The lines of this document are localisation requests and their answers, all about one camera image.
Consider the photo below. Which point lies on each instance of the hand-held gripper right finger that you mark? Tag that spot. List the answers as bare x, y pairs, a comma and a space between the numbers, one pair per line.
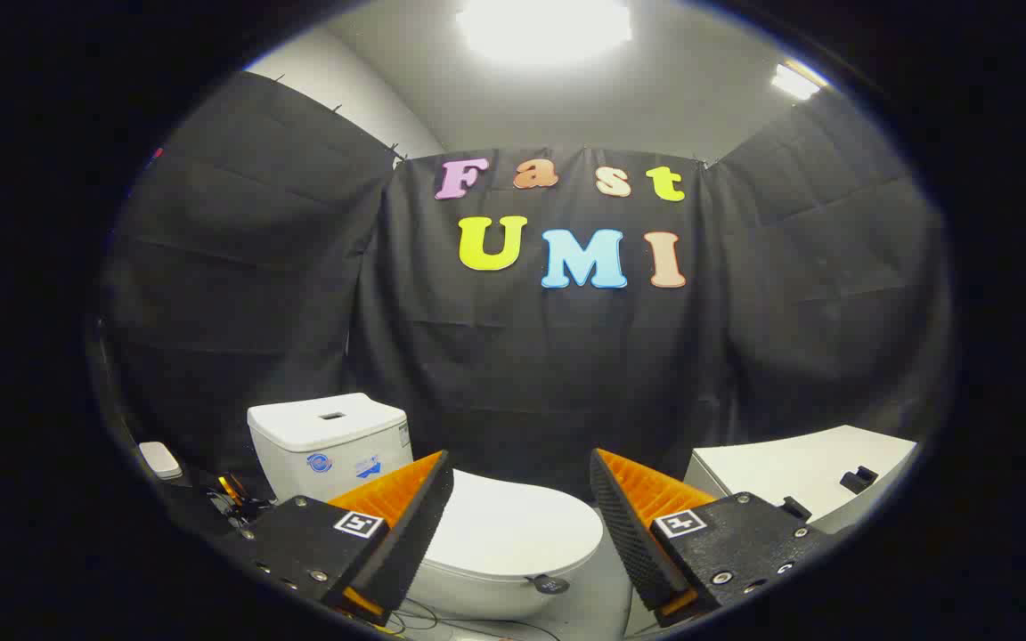
633, 543

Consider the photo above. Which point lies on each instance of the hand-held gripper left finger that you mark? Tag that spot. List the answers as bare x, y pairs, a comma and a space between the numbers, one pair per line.
415, 534

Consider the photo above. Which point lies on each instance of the white toilet lid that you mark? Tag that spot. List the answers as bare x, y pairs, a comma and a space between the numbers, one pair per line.
513, 530

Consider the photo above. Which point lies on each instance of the black lid pull tab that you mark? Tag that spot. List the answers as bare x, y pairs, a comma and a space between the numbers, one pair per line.
550, 584

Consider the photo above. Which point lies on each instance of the black cabinet clip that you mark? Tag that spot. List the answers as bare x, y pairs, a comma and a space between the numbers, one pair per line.
859, 479
795, 508

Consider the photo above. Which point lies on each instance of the white drawer cabinet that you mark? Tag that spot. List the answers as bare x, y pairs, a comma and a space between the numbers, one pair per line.
798, 463

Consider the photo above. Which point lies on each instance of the small orange object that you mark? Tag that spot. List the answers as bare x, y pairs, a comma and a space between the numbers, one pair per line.
232, 490

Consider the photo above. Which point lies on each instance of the black backdrop cloth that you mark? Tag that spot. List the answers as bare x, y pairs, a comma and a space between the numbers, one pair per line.
522, 374

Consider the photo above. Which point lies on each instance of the small white flat box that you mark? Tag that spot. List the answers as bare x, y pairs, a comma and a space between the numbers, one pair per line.
160, 460

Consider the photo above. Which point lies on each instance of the large ceiling light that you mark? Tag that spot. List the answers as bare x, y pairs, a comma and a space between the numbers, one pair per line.
544, 27

